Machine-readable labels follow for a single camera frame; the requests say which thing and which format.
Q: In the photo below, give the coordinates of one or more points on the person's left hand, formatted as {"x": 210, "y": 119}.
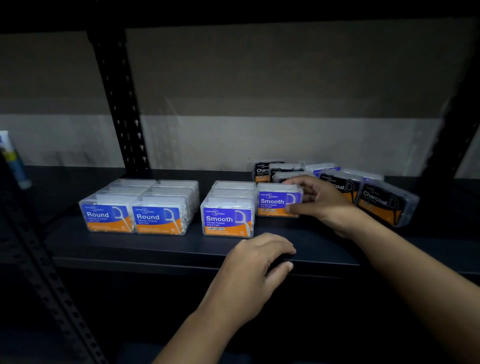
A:
{"x": 240, "y": 288}

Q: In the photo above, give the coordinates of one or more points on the person's right hand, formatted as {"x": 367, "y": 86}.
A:
{"x": 330, "y": 210}

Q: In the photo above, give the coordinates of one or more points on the blue label dental floss box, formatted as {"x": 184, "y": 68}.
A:
{"x": 270, "y": 202}

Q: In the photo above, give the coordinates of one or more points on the black label dental floss box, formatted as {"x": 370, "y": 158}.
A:
{"x": 260, "y": 172}

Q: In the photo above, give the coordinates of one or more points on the dark metal shelf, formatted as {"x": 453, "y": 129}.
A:
{"x": 150, "y": 247}

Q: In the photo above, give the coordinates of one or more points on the group of floss boxes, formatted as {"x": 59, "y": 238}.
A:
{"x": 105, "y": 217}

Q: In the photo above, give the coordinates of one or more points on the person's right forearm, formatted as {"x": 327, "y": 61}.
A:
{"x": 423, "y": 281}

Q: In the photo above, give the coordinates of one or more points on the person's left forearm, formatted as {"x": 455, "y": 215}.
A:
{"x": 195, "y": 341}

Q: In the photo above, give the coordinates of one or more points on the row of blue white tubes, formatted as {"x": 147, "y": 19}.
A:
{"x": 15, "y": 165}

